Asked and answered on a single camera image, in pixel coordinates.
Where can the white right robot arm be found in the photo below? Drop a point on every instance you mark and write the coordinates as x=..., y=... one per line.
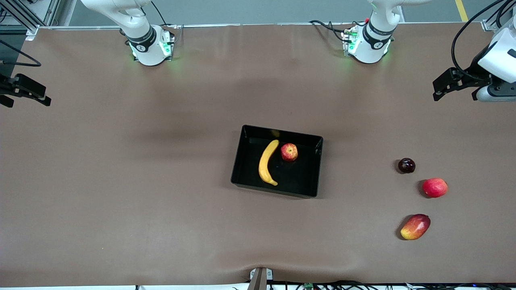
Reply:
x=149, y=52

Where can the red round apple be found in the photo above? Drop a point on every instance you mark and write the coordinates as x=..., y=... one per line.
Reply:
x=435, y=187

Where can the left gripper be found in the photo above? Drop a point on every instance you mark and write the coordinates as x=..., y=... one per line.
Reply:
x=477, y=71

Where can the red yellow mango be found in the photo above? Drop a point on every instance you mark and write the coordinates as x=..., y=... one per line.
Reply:
x=415, y=227

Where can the grey metal clamp bracket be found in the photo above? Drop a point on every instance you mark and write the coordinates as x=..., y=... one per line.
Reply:
x=269, y=274

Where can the brown mounting bar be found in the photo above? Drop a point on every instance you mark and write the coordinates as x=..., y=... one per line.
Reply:
x=258, y=282

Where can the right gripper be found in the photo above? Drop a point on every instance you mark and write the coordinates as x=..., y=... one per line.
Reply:
x=5, y=86

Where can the small red yellow apple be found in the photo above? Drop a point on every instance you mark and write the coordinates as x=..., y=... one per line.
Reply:
x=289, y=152

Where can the aluminium frame post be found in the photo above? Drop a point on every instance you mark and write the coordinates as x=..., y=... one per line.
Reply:
x=24, y=20
x=489, y=25

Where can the dark purple plum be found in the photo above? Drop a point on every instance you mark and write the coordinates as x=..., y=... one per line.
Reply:
x=406, y=166

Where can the black plastic box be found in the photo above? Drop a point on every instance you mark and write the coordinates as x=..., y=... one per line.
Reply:
x=298, y=177

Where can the silver table edge strip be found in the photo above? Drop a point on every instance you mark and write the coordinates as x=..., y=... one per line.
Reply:
x=262, y=25

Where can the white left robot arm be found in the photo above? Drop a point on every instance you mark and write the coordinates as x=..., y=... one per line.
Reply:
x=371, y=48

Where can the yellow banana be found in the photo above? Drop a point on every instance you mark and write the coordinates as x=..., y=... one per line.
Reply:
x=265, y=165

